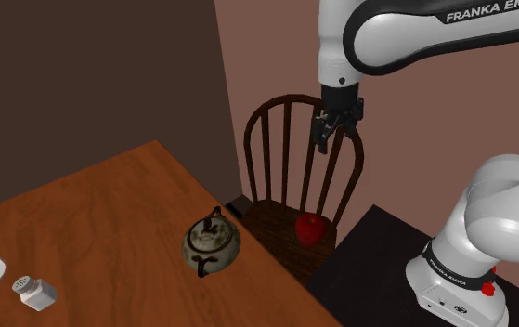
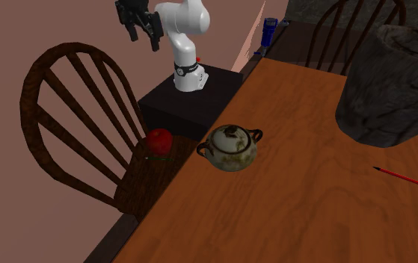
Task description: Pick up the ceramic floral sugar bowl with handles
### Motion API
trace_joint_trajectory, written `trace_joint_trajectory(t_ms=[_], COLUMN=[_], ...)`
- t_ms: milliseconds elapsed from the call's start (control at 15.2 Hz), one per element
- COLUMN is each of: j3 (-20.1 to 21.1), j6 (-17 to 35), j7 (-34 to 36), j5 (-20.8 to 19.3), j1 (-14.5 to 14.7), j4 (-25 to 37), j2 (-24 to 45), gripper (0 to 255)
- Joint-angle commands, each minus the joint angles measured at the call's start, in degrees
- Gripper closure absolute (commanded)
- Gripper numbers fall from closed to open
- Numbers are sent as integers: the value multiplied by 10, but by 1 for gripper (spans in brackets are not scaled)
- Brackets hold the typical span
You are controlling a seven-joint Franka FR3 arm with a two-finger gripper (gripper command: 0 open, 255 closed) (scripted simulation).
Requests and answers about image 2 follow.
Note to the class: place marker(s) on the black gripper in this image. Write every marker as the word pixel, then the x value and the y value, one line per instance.
pixel 132 8

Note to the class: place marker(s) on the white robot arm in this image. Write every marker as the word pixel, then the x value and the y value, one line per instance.
pixel 185 43

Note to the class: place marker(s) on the black robot stand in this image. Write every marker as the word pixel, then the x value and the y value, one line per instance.
pixel 190 104

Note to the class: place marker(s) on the red apple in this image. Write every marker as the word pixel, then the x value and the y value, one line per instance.
pixel 159 141

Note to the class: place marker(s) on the blue cylindrical bottle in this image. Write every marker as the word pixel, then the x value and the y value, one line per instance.
pixel 268 32

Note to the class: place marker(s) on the thin green pencil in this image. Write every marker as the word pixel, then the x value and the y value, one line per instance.
pixel 159 158

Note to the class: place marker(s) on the dark wooden spindle-back chair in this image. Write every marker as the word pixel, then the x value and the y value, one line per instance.
pixel 48 120
pixel 318 40

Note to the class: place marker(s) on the brown wooden table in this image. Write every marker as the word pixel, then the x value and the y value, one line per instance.
pixel 285 211

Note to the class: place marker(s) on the large grey stone vase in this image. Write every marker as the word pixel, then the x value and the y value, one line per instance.
pixel 391 91

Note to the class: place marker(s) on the red pencil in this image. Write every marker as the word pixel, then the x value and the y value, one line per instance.
pixel 405 177

